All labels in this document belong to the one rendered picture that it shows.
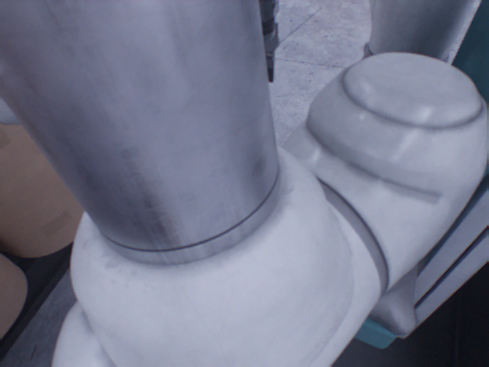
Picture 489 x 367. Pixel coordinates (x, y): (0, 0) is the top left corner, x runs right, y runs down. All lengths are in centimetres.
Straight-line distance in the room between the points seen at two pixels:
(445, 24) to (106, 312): 68
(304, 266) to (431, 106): 16
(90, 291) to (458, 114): 25
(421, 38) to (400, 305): 47
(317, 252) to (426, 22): 59
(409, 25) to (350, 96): 45
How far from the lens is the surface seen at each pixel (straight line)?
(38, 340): 140
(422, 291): 69
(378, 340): 49
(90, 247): 18
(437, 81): 31
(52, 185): 111
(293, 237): 16
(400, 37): 73
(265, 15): 71
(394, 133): 26
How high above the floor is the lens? 115
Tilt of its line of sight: 50 degrees down
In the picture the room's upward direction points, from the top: 5 degrees counter-clockwise
